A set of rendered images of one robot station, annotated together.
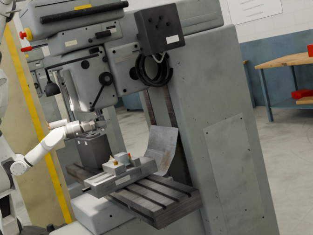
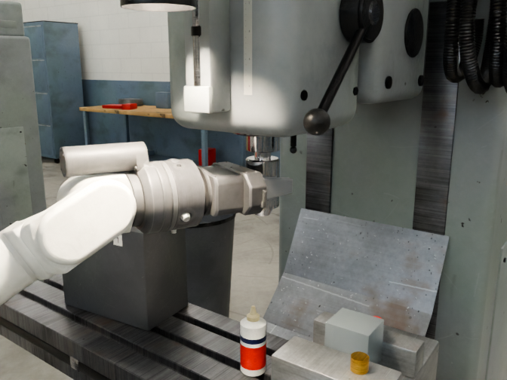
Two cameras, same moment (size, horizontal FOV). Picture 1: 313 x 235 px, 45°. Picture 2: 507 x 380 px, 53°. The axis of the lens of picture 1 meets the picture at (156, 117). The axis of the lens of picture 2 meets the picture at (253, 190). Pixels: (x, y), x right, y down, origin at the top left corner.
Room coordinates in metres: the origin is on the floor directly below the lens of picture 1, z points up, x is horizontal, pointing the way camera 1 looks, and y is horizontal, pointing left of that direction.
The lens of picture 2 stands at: (1.39, 0.60, 1.39)
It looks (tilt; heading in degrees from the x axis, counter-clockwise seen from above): 14 degrees down; 335
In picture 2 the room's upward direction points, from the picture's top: straight up
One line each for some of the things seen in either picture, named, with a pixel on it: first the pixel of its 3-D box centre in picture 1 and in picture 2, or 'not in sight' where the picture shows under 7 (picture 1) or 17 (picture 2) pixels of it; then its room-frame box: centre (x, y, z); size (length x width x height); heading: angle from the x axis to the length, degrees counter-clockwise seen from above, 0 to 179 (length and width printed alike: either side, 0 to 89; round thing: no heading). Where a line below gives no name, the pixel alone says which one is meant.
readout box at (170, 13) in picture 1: (160, 29); not in sight; (1.85, -0.13, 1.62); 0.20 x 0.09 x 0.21; 118
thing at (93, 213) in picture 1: (123, 197); not in sight; (2.01, 0.30, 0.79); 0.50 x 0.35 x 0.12; 118
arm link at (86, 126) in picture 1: (84, 127); (203, 192); (2.00, 0.39, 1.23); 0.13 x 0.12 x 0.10; 6
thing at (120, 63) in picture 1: (120, 70); (336, 15); (2.10, 0.12, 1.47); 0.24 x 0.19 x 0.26; 28
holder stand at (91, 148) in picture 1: (93, 148); (123, 258); (2.34, 0.44, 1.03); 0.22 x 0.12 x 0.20; 35
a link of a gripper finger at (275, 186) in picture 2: (100, 123); (274, 188); (1.98, 0.29, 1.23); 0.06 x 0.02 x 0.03; 96
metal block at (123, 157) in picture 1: (122, 159); (354, 341); (1.87, 0.22, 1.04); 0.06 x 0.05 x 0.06; 30
